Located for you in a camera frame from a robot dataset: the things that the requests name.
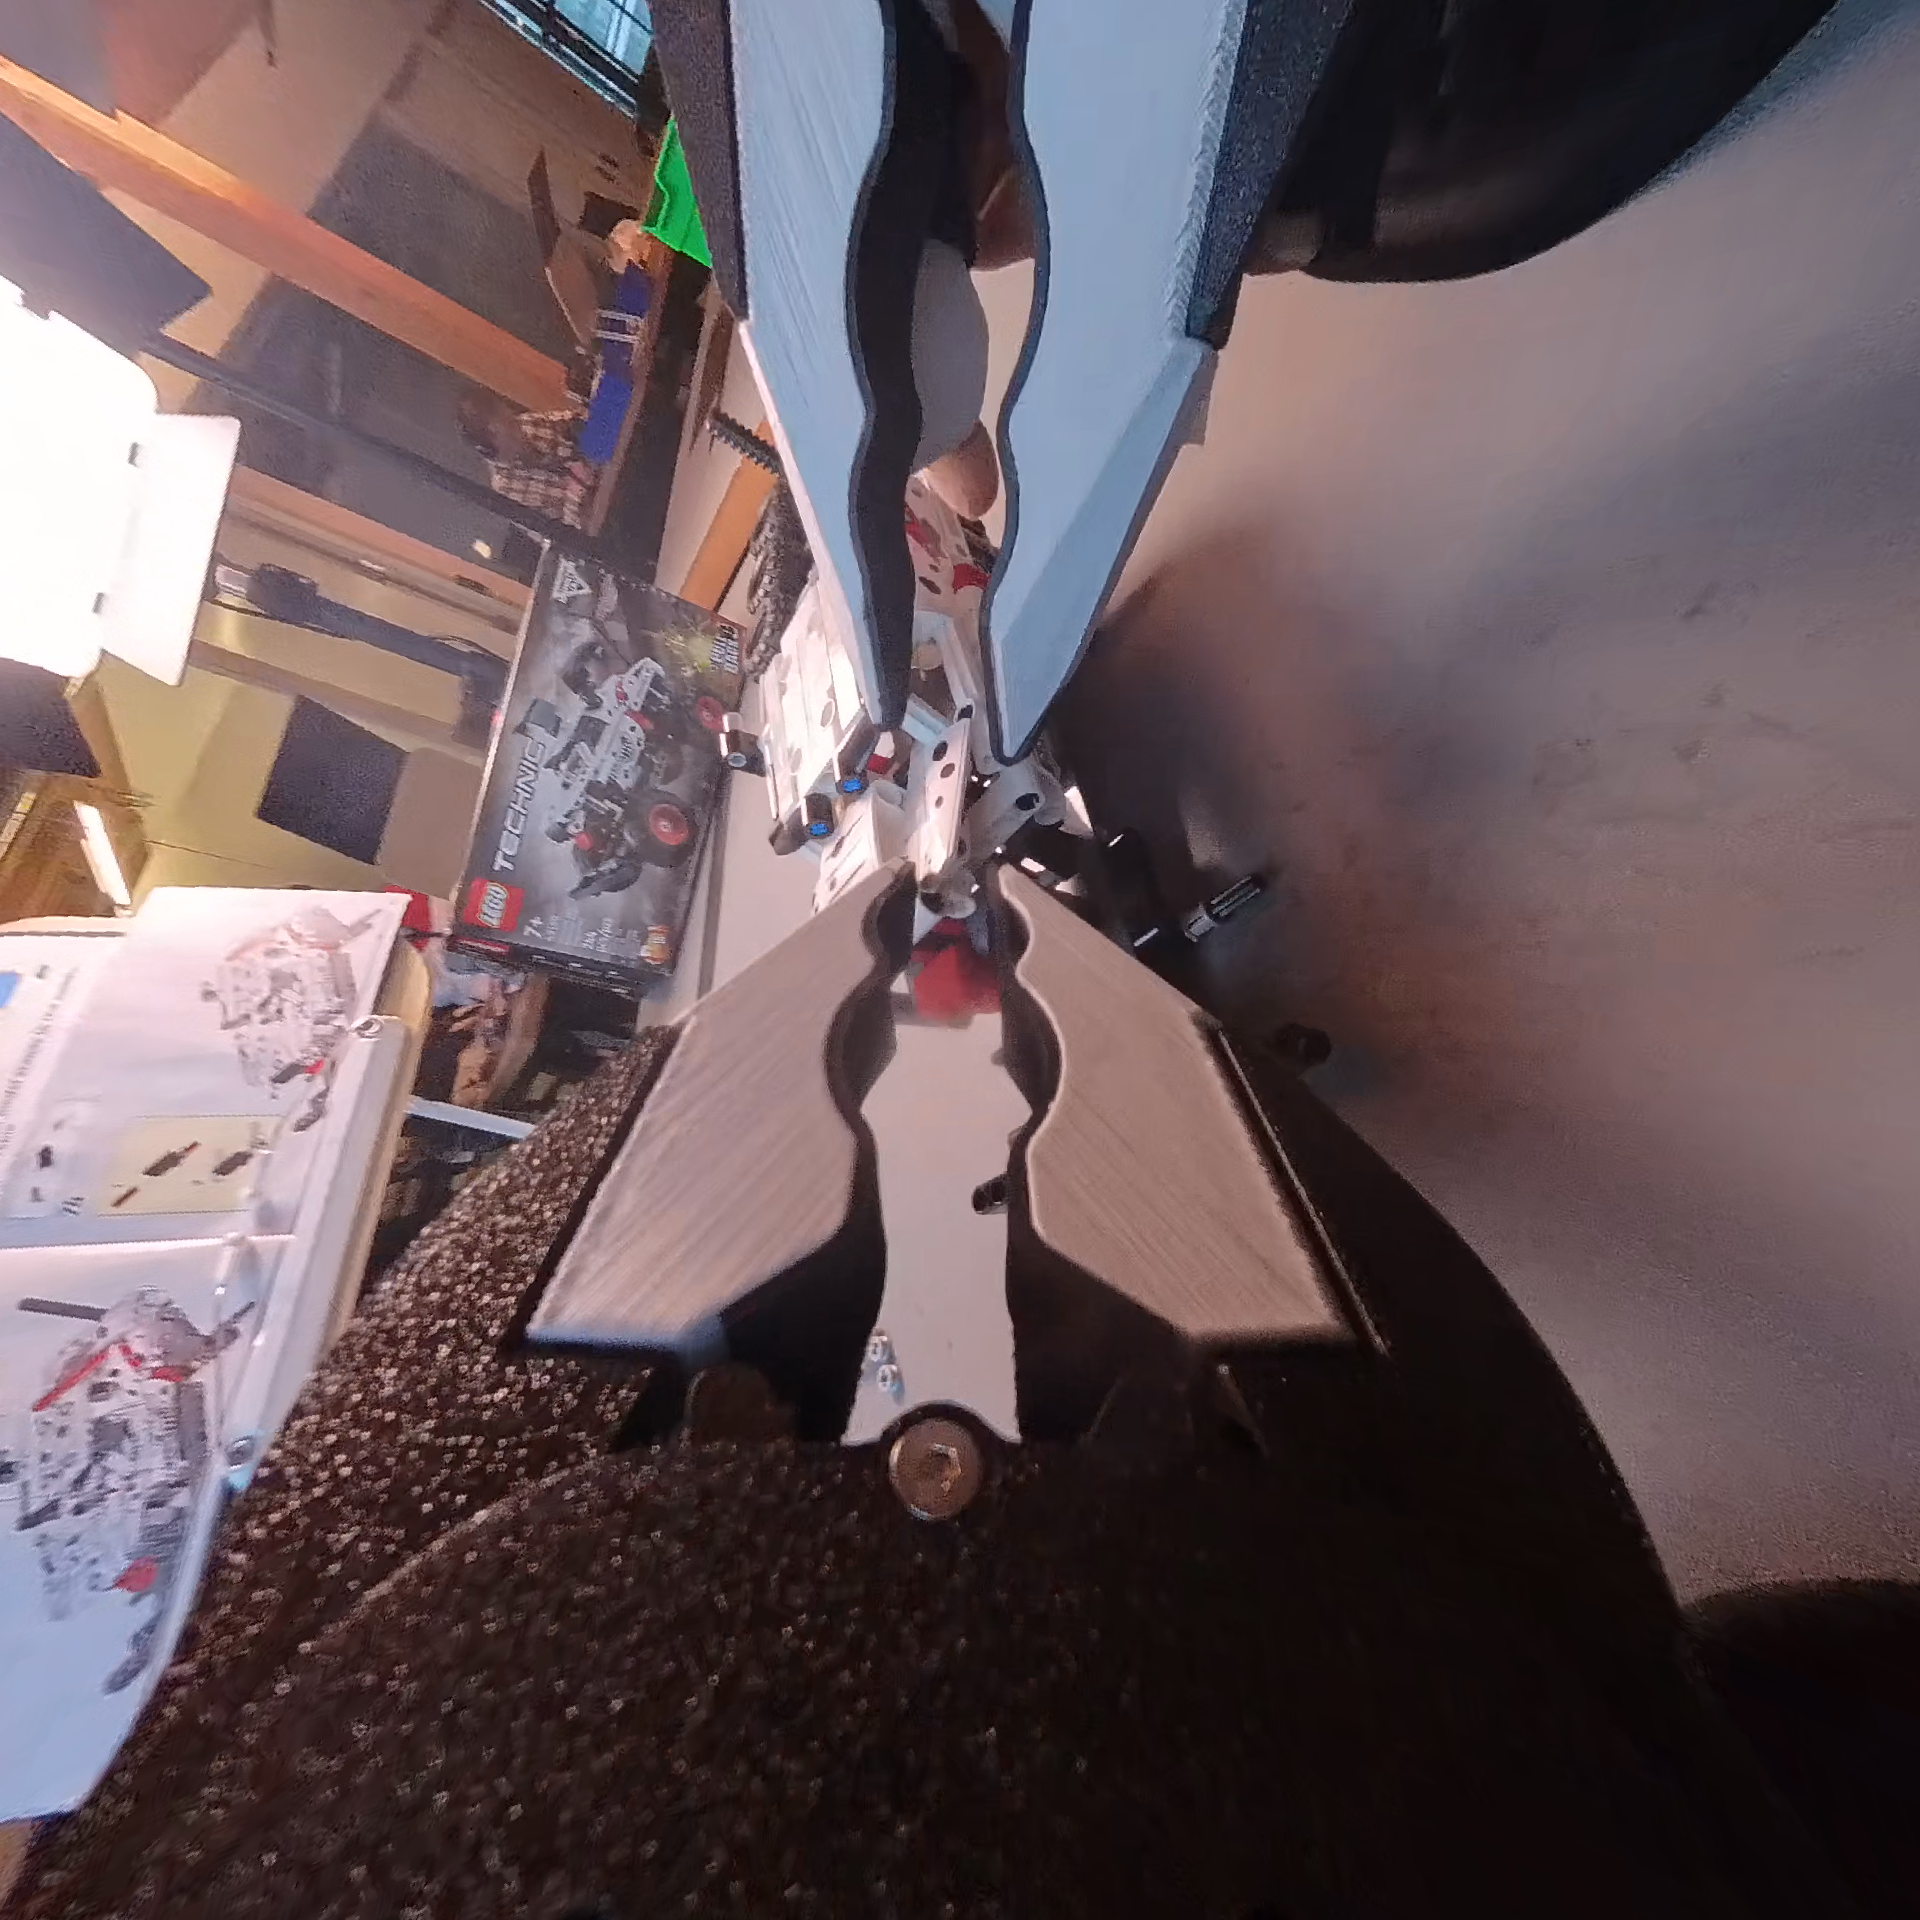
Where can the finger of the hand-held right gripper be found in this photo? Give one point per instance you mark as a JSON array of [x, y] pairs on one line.
[[803, 224], [1118, 299]]

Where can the black wrist rest pad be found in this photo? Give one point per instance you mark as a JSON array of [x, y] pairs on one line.
[[1577, 136]]

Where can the green plastic box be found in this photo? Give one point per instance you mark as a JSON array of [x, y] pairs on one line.
[[678, 211]]

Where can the printed instruction sheet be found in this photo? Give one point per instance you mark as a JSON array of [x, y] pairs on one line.
[[23, 1049]]

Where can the person's right hand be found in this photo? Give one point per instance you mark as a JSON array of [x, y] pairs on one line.
[[969, 474]]

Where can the dark cardboard lego box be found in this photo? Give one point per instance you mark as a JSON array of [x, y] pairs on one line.
[[601, 779]]

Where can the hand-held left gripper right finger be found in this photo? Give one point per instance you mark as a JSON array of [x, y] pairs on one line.
[[1172, 1171]]

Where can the lego instruction booklet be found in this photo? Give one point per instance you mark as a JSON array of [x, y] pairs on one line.
[[149, 1348]]

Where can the black metal tube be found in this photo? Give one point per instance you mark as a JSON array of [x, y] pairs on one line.
[[347, 609]]

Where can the white lego monster truck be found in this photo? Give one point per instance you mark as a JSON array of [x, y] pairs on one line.
[[803, 705]]

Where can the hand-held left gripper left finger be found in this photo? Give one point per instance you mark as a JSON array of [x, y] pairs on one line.
[[721, 1171]]

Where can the wooden beam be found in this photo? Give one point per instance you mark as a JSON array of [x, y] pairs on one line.
[[301, 247]]

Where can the black square panel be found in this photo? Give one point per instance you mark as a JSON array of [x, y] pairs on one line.
[[330, 779]]

